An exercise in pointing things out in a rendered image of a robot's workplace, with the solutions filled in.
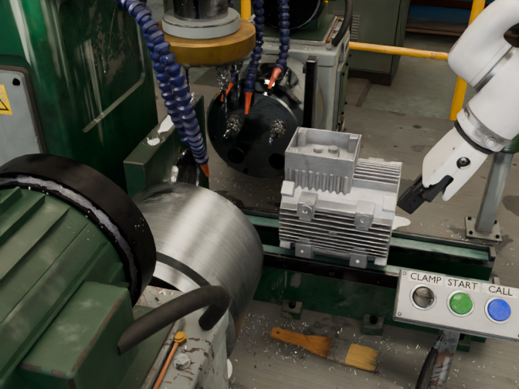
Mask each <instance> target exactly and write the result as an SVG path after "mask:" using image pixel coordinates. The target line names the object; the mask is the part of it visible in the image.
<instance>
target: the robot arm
mask: <svg viewBox="0 0 519 389"><path fill-rule="evenodd" d="M518 23H519V0H495V1H494V2H492V3H491V4H490V5H488V6H487V7H486V8H485V9H484V10H483V11H482V12H481V13H480V14H479V15H478V16H477V17H476V18H475V19H474V20H473V22H472V23H471V24H470V26H469V27H468V28H467V29H466V30H465V31H464V33H463V34H462V35H461V36H460V37H459V38H458V40H457V41H456V43H455V44H454V45H453V47H452V49H451V50H450V52H449V55H448V60H447V61H448V64H449V66H450V68H451V69H452V70H453V72H454V73H455V74H456V75H458V76H459V77H460V78H461V79H463V80H464V81H465V82H466V83H468V84H469V85H470V86H471V87H473V88H474V89H475V90H476V92H477V93H476V95H475V96H474V97H473V98H472V99H471V100H470V101H469V102H468V104H467V105H466V106H465V107H464V108H463V109H462V110H461V111H460V112H459V113H458V114H457V115H456V116H457V119H456V120H455V121H454V126H455V127H454V128H453V129H452V130H451V131H449V132H448V133H447V134H446V135H445V136H444V137H443V138H442V139H441V140H440V141H439V142H438V143H437V144H436V145H435V146H434V147H433V148H432V149H431V151H430V152H429V153H428V154H427V155H426V156H425V158H424V161H423V166H422V173H421V174H420V175H419V176H418V177H417V178H416V179H415V180H414V181H413V183H412V185H414V187H413V186H412V185H410V186H409V187H408V188H407V189H406V190H405V191H404V192H403V194H402V195H401V196H400V197H399V198H398V199H397V206H398V207H400V208H401V209H402V210H404V211H406V212H407V213H409V214H410V215H411V214H412V213H413V212H414V211H415V210H416V209H417V208H418V207H419V206H420V205H421V204H422V203H423V202H425V201H428V202H429V203H430V202H431V201H432V200H433V199H434V198H435V197H436V196H437V195H438V193H440V191H441V190H442V199H443V200H444V201H448V200H449V199H450V198H451V197H452V196H454V195H455V193H456V192H457V191H458V190H459V189H460V188H461V187H462V186H463V185H464V184H465V183H466V182H467V181H468V180H469V179H470V177H471V176H472V175H473V174H474V173H475V172H476V171H477V169H478V168H479V167H480V165H481V164H482V163H483V162H484V161H485V159H486V158H487V155H488V154H493V153H494V151H496V152H498V151H501V150H502V149H503V148H504V147H505V146H506V145H507V144H508V143H509V142H510V141H511V140H512V139H513V138H514V137H515V136H516V135H517V134H519V48H515V47H513V46H512V45H511V44H510V43H508V42H507V41H506V40H505V39H504V33H505V32H506V31H507V30H508V29H509V28H510V27H511V26H513V25H516V24H518Z"/></svg>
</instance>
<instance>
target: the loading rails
mask: <svg viewBox="0 0 519 389"><path fill-rule="evenodd" d="M236 207H237V208H238V209H239V210H240V211H242V213H243V214H244V215H245V216H246V217H247V218H248V219H249V220H250V221H251V223H252V224H253V226H254V228H255V229H256V231H257V233H258V235H259V237H260V240H261V242H262V245H263V251H264V268H263V273H262V275H261V278H260V280H259V284H258V286H257V288H256V291H255V294H254V296H253V300H258V301H262V302H266V303H274V304H278V305H282V308H281V311H280V315H281V316H282V317H285V318H289V319H294V320H300V318H301V314H302V311H303V309H304V310H311V311H316V312H320V313H328V314H332V315H337V316H344V317H349V318H353V319H357V320H363V321H362V327H361V331H362V333H370V334H374V335H379V336H381V335H382V332H383V326H384V324H386V325H390V326H398V327H402V328H407V329H411V330H419V331H423V332H428V333H435V334H439V329H436V328H431V327H427V326H419V325H415V324H410V323H402V322H398V321H394V320H393V313H394V307H395V295H396V289H397V283H398V277H399V271H400V270H402V269H405V270H411V271H416V272H424V273H429V274H434V275H439V276H448V277H453V278H458V279H466V280H471V281H477V282H485V283H490V284H495V285H500V279H499V278H498V277H494V278H493V281H492V282H490V281H489V279H490V275H491V272H492V269H493V267H494V261H495V259H496V252H495V248H494V245H491V244H487V243H481V242H471V241H466V240H460V239H455V238H445V237H440V236H434V235H425V234H419V233H415V232H404V231H399V230H394V229H392V236H391V241H390V246H389V251H388V259H387V265H386V267H382V266H375V265H374V262H375V261H371V260H368V264H367V268H365V269H363V268H358V267H354V266H349V261H350V260H346V259H338V258H334V257H329V256H325V255H315V258H314V259H308V258H304V257H299V256H295V247H293V248H292V250H288V249H282V248H281V247H280V238H279V220H280V219H279V217H280V213H279V212H275V211H266V210H260V209H255V208H245V207H239V206H236ZM471 340H473V341H477V342H481V343H485V342H486V337H478V336H473V335H469V334H465V333H461V334H460V338H459V340H458V344H457V346H456V350H458V351H463V352H467V353H469V352H470V348H471Z"/></svg>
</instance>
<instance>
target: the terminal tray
mask: <svg viewBox="0 0 519 389"><path fill-rule="evenodd" d="M301 129H305V131H300V130H301ZM352 136H356V138H353V137H352ZM360 146H361V135H360V134H348V133H342V132H335V131H329V130H318V129H311V128H305V127H297V129H296V131H295V133H294V135H293V137H292V139H291V141H290V143H289V145H288V147H287V149H286V151H285V166H284V170H285V181H293V182H295V184H296V188H298V186H301V189H305V187H306V188H308V190H309V191H310V190H311V189H312V188H314V190H315V191H318V190H319V189H321V191H322V192H325V191H328V192H329V193H330V194H331V193H332V192H333V191H335V193H336V195H339V194H340V192H341V193H342V194H343V195H344V196H345V195H346V194H350V193H351V184H352V178H353V175H354V170H355V167H356V164H357V161H358V157H359V153H360ZM291 148H295V149H296V150H295V151H292V150H291ZM346 155H349V156H351V157H350V158H347V157H345V156H346Z"/></svg>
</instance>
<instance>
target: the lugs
mask: <svg viewBox="0 0 519 389"><path fill-rule="evenodd" d="M390 163H395V164H401V169H400V173H401V170H402V163H400V162H394V161H391V162H390ZM295 188H296V184H295V182H293V181H283V183H282V188H281V192H280V193H281V194H282V196H287V197H292V198H293V197H294V192H295ZM396 203H397V197H392V196H386V195H385V197H384V201H383V206H382V211H384V212H390V213H395V209H396ZM280 247H281V248H282V249H288V250H292V248H293V242H285V241H280ZM387 259H388V256H387V257H386V259H381V258H376V257H375V262H374V265H375V266H382V267H386V265H387Z"/></svg>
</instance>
